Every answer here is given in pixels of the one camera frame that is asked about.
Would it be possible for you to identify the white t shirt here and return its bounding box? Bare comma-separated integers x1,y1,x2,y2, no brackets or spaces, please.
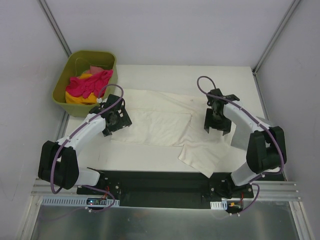
111,89,236,178

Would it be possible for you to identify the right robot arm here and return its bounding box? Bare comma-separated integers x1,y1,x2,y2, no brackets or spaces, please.
204,88,287,198

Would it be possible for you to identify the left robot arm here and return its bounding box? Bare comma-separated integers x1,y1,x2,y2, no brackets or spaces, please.
37,94,132,195

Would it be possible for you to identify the yellow t shirt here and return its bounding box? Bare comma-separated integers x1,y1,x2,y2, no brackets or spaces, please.
65,92,98,105

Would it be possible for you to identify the grey folded t shirt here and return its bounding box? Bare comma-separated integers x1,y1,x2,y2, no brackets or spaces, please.
231,116,270,151

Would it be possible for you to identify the pink t shirt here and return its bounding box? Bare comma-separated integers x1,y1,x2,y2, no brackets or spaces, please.
65,69,114,99

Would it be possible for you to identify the olive green plastic bin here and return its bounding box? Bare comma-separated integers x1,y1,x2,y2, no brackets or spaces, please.
52,50,118,117

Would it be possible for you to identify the salmon t shirt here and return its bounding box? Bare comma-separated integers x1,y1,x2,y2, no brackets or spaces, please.
85,65,104,75

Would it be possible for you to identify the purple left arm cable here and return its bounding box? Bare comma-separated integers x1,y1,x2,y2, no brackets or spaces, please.
49,84,126,213

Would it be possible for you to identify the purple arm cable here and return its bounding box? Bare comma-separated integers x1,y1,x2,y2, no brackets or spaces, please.
49,84,126,213
196,76,286,216

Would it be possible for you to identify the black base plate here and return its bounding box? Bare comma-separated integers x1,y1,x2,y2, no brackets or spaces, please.
76,170,254,209

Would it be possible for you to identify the white right cable duct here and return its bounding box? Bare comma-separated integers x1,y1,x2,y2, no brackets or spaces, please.
210,200,228,211

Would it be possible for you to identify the white cable duct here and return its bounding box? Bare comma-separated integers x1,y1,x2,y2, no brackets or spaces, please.
210,200,228,211
41,196,120,208

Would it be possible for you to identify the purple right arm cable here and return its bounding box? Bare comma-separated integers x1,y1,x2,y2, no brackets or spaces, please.
196,76,286,216

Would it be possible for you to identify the aluminium front rail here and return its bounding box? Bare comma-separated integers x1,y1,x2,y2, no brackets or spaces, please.
31,178,303,202

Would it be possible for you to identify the white left cable duct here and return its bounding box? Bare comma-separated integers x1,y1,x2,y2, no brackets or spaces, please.
41,196,120,208

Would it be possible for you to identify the left aluminium corner post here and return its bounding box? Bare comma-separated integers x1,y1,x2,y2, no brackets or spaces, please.
37,0,72,57

